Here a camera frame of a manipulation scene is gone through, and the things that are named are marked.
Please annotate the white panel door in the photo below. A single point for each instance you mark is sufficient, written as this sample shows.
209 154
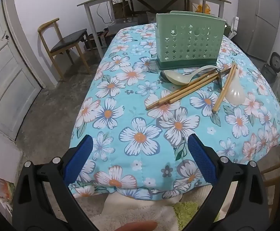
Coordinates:
7 81

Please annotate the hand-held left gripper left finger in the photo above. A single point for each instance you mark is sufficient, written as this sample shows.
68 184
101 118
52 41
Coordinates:
79 158

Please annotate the floral turquoise blanket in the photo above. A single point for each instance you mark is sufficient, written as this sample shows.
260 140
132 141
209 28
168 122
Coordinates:
130 115

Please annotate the grey refrigerator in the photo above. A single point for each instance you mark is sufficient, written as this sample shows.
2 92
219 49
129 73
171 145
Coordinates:
260 16

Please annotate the wooden chair with dark seat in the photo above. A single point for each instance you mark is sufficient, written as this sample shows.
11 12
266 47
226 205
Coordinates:
68 39

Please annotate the pale green soup spoon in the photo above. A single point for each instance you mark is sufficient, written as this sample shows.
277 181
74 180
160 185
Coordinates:
176 78

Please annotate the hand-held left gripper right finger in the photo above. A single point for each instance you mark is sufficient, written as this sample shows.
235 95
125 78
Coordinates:
202 161

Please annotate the green shaggy mat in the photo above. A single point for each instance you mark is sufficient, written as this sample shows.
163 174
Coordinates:
190 214

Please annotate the dark wooden low stool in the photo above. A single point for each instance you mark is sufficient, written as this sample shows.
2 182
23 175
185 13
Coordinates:
96 39

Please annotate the metal spoon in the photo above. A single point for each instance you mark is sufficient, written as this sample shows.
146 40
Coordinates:
223 73

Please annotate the white plastic spoon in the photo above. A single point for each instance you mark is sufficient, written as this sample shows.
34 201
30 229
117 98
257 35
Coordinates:
236 96

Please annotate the white foam board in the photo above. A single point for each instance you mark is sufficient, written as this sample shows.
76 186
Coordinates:
235 26

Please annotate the person's left hand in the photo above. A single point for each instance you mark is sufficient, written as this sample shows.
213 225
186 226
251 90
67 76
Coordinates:
137 226

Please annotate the grey pillow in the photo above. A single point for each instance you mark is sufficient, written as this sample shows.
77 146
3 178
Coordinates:
150 16

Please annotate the black rice cooker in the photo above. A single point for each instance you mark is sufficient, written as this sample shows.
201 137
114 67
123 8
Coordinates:
270 73

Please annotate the green plastic utensil holder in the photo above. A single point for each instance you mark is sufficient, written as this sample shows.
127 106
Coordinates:
190 43

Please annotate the white fleece blanket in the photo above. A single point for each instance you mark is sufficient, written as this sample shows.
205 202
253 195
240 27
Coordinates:
130 211

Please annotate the cardboard box under table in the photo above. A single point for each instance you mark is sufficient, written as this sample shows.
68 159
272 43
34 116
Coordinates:
120 9

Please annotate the dark green bag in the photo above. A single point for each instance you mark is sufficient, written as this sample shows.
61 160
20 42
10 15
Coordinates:
227 28

